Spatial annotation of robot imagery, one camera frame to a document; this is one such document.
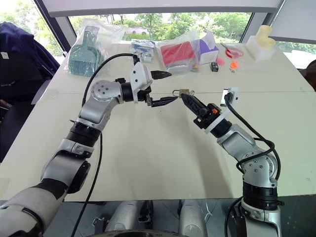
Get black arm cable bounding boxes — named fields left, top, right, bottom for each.
left=70, top=53, right=141, bottom=237
left=224, top=91, right=281, bottom=237

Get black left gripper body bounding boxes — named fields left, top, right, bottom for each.
left=135, top=85, right=155, bottom=107

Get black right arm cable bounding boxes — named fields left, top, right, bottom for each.
left=224, top=91, right=281, bottom=237

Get white block with cream cylinders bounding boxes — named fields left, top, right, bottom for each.
left=246, top=24, right=277, bottom=61

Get green dustpan set in bag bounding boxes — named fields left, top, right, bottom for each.
left=63, top=18, right=125, bottom=78

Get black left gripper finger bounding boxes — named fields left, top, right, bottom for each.
left=150, top=70, right=173, bottom=80
left=151, top=96, right=178, bottom=108

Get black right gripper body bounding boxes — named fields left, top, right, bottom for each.
left=193, top=103, right=223, bottom=130

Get brown rounded object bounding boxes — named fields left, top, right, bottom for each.
left=298, top=59, right=316, bottom=92

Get purple white cardboard box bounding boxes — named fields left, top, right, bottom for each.
left=197, top=31, right=220, bottom=66

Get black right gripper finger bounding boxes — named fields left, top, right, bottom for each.
left=180, top=93, right=204, bottom=118
left=180, top=92, right=208, bottom=112

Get blue white plastic package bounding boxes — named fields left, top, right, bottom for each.
left=129, top=39, right=158, bottom=63

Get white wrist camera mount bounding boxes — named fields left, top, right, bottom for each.
left=204, top=86, right=239, bottom=135
left=128, top=62, right=153, bottom=104

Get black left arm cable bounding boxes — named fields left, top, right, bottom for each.
left=70, top=53, right=141, bottom=237

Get grey rounded robot leg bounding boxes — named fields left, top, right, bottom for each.
left=105, top=200, right=139, bottom=233
left=178, top=199, right=207, bottom=237

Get dark blue jacket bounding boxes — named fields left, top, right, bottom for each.
left=0, top=21, right=61, bottom=106

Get red item in clear bag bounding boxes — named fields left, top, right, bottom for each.
left=157, top=36, right=198, bottom=75

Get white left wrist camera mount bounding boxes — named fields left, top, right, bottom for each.
left=128, top=62, right=153, bottom=104

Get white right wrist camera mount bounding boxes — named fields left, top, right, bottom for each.
left=204, top=86, right=239, bottom=135

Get red tape roll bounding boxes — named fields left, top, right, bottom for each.
left=220, top=42, right=245, bottom=59

